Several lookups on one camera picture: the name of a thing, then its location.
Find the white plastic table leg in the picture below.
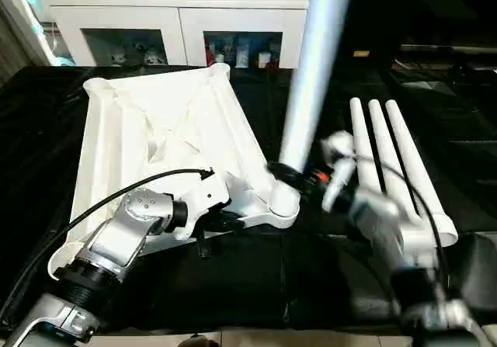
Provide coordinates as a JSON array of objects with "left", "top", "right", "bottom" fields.
[
  {"left": 349, "top": 97, "right": 386, "bottom": 195},
  {"left": 385, "top": 99, "right": 459, "bottom": 248},
  {"left": 278, "top": 0, "right": 356, "bottom": 172},
  {"left": 367, "top": 99, "right": 423, "bottom": 218}
]

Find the white plastic table top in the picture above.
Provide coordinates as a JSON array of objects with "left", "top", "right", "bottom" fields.
[{"left": 47, "top": 62, "right": 301, "bottom": 280}]

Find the black work surface mat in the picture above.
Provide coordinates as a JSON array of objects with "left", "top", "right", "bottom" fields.
[{"left": 0, "top": 65, "right": 497, "bottom": 338}]

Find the black metal bar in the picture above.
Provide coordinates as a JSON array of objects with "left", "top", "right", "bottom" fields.
[{"left": 399, "top": 43, "right": 497, "bottom": 54}]

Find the white glass-door cabinet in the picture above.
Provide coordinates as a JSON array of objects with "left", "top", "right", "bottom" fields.
[{"left": 33, "top": 0, "right": 311, "bottom": 69}]

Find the white and turquoise rack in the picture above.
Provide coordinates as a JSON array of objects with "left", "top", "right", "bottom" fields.
[{"left": 7, "top": 0, "right": 75, "bottom": 67}]

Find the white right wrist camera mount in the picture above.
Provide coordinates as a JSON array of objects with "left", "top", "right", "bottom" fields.
[{"left": 320, "top": 130, "right": 359, "bottom": 213}]

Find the black left wrist camera cable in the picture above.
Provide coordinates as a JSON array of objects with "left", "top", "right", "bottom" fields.
[{"left": 0, "top": 167, "right": 215, "bottom": 313}]

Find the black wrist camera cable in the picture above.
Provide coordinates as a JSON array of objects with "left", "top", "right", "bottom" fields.
[
  {"left": 0, "top": 167, "right": 215, "bottom": 313},
  {"left": 336, "top": 151, "right": 456, "bottom": 305}
]

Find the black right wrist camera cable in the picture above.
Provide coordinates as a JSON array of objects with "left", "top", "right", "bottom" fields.
[{"left": 336, "top": 151, "right": 456, "bottom": 305}]

